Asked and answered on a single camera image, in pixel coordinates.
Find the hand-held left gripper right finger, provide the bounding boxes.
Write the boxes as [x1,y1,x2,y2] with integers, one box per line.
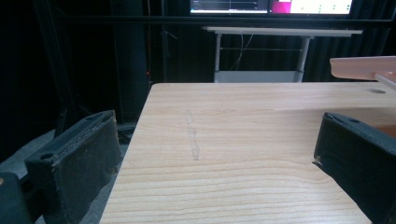
[312,111,396,224]

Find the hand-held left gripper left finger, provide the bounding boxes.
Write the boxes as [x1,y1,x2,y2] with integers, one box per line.
[23,109,123,224]

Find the black metal stand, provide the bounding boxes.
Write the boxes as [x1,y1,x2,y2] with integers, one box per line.
[32,0,138,138]

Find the pink plastic tray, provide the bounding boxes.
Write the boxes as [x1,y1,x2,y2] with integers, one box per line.
[329,55,396,91]

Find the white standing desk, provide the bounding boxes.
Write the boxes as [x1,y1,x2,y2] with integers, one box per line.
[201,25,364,84]

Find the computer monitor with pink screen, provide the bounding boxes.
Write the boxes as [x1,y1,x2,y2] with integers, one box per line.
[269,0,354,16]

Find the computer monitor with dark screen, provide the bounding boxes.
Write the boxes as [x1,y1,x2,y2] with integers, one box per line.
[190,0,269,15]

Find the white cable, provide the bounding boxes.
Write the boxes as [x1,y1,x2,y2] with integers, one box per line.
[230,33,255,72]

